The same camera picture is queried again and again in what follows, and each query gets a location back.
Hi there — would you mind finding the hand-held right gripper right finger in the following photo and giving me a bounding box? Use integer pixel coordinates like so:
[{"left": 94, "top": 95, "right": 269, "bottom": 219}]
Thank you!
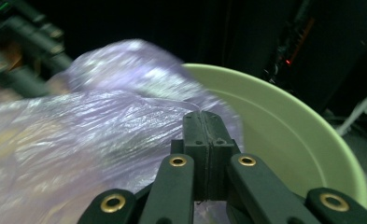
[{"left": 206, "top": 111, "right": 243, "bottom": 202}]

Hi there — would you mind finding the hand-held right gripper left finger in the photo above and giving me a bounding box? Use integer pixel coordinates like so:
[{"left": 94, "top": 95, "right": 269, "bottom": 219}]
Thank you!
[{"left": 170, "top": 110, "right": 210, "bottom": 202}]

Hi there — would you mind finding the green plastic bin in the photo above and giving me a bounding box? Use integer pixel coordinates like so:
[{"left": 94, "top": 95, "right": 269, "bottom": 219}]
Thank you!
[{"left": 181, "top": 63, "right": 367, "bottom": 212}]

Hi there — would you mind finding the purple plastic bag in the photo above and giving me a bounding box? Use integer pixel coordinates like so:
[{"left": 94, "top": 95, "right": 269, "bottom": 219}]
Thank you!
[{"left": 0, "top": 38, "right": 245, "bottom": 224}]

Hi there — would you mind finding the black equipment rack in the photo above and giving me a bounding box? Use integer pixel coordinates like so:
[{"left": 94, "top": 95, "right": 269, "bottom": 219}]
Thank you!
[{"left": 263, "top": 12, "right": 318, "bottom": 87}]

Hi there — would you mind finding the white desk frame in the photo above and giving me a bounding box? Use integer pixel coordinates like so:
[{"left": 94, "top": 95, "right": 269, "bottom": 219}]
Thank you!
[{"left": 335, "top": 84, "right": 367, "bottom": 138}]

